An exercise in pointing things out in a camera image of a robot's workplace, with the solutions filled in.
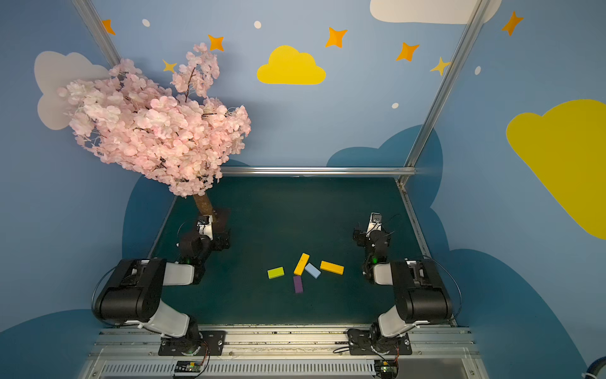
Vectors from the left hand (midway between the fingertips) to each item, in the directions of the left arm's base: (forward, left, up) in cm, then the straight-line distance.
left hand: (217, 226), depth 94 cm
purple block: (-21, -34, -7) cm, 41 cm away
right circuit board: (-45, -63, -10) cm, 78 cm away
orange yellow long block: (-13, -47, -7) cm, 49 cm away
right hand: (+2, -64, +2) cm, 64 cm away
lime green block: (-16, -25, -7) cm, 30 cm away
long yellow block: (-12, -35, -6) cm, 37 cm away
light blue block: (-14, -39, -7) cm, 42 cm away
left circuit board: (-46, -1, -9) cm, 47 cm away
